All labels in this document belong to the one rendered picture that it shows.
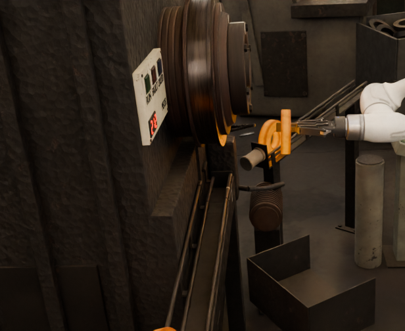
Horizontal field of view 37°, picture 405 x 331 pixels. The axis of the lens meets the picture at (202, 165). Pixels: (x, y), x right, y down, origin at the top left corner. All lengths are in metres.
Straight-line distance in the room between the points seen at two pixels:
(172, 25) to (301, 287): 0.81
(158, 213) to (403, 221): 1.52
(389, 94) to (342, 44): 2.31
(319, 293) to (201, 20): 0.81
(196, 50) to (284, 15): 2.91
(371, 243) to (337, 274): 0.21
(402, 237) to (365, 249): 0.17
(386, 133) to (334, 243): 1.06
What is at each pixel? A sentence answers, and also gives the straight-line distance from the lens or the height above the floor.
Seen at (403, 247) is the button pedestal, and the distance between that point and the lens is 2.89.
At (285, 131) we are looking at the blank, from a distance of 2.05.
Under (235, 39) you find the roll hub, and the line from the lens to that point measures 1.75.
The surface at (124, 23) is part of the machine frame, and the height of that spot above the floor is 1.36.
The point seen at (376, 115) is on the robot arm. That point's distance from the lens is 2.12.
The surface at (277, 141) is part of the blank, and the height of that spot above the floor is 0.69.
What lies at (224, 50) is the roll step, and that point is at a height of 1.21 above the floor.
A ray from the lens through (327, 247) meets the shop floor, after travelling 3.02.
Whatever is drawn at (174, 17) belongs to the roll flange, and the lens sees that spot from 1.77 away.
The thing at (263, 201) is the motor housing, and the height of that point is 0.53.
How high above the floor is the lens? 1.58
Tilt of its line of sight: 23 degrees down
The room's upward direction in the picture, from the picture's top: 6 degrees counter-clockwise
